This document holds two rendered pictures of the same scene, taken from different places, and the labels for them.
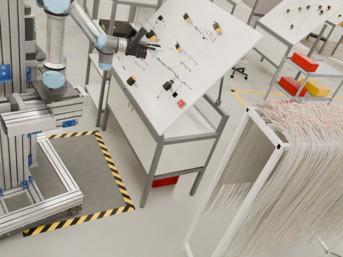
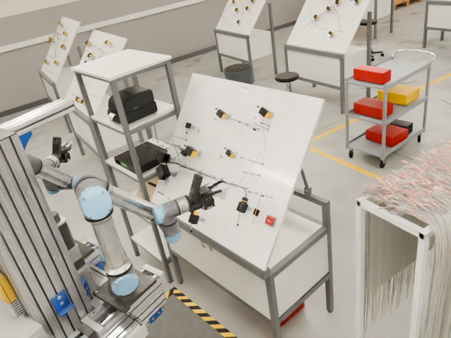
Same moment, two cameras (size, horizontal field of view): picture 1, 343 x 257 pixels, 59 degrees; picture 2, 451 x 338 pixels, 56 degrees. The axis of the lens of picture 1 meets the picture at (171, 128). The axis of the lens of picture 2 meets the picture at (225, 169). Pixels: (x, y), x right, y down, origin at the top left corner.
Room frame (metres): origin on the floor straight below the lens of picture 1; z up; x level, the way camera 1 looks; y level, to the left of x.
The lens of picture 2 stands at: (0.00, 0.17, 2.59)
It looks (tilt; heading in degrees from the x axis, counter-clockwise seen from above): 29 degrees down; 1
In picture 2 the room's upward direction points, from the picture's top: 10 degrees counter-clockwise
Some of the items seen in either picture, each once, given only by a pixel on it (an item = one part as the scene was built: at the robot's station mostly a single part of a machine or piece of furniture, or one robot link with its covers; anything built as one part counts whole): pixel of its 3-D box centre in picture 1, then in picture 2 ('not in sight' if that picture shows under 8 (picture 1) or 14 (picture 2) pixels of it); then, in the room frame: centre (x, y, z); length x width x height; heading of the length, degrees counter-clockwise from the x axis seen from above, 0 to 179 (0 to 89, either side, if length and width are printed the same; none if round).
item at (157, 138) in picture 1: (131, 96); (202, 234); (2.29, 0.42, 0.83); 1.18 x 0.05 x 0.06; 38
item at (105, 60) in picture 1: (105, 58); (170, 227); (1.56, 0.48, 1.46); 0.11 x 0.08 x 0.11; 23
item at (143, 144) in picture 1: (140, 136); (237, 277); (2.08, 0.24, 0.60); 0.55 x 0.03 x 0.39; 38
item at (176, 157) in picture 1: (157, 115); (241, 237); (2.49, 0.17, 0.60); 1.17 x 0.58 x 0.40; 38
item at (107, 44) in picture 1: (107, 43); (166, 212); (1.54, 0.47, 1.56); 0.11 x 0.08 x 0.09; 113
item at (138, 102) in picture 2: not in sight; (130, 104); (3.04, 0.81, 1.56); 0.30 x 0.23 x 0.19; 130
